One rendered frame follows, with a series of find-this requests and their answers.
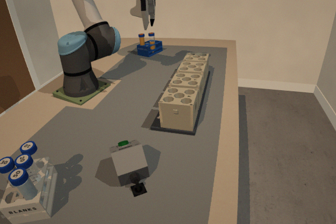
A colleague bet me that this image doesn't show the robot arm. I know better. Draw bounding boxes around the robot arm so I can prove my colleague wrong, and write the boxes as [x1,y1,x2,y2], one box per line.
[57,0,121,98]

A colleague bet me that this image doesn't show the grey bench mat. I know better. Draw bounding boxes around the grey bench mat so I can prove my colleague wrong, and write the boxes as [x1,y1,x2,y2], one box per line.
[19,45,227,224]

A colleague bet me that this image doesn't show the blue tube rack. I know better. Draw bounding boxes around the blue tube rack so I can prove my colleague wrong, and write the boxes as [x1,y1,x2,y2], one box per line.
[137,40,163,57]

